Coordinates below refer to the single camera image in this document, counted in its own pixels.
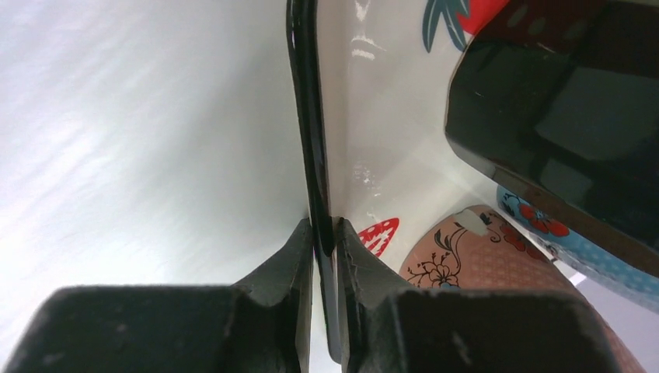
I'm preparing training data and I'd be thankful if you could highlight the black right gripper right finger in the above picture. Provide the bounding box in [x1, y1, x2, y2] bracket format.
[335, 219, 620, 372]

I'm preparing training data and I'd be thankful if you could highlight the strawberry print tray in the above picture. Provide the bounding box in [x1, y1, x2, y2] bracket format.
[286, 1, 504, 362]

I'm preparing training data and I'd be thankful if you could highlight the floral salmon mug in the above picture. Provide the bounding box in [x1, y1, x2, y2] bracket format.
[399, 204, 647, 373]

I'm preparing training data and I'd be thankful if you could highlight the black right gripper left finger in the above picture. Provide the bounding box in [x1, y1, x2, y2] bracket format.
[5, 219, 313, 372]

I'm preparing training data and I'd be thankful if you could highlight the black faceted mug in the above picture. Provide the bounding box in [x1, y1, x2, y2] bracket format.
[445, 1, 658, 267]

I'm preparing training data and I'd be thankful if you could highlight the bright blue mug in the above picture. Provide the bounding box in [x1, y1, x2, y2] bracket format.
[497, 186, 658, 313]

